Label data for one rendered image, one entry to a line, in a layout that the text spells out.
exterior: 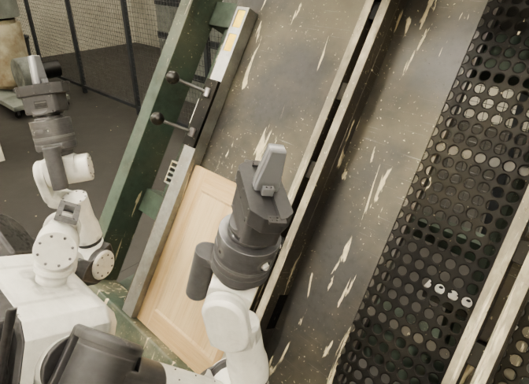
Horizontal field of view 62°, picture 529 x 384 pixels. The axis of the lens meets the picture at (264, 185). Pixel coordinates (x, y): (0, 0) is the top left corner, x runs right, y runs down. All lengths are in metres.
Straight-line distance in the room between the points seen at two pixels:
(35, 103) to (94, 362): 0.62
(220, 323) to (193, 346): 0.58
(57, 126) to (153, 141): 0.47
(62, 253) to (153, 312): 0.61
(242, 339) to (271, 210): 0.22
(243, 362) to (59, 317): 0.30
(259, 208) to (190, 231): 0.75
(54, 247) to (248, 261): 0.34
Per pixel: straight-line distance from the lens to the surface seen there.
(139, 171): 1.48
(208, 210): 1.22
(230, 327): 0.66
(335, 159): 0.99
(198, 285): 0.68
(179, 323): 1.28
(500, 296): 0.87
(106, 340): 0.67
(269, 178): 0.54
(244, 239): 0.55
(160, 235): 1.31
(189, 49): 1.49
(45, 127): 1.08
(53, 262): 0.79
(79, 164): 1.09
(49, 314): 0.77
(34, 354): 0.77
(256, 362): 0.78
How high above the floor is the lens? 1.85
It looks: 29 degrees down
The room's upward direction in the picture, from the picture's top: straight up
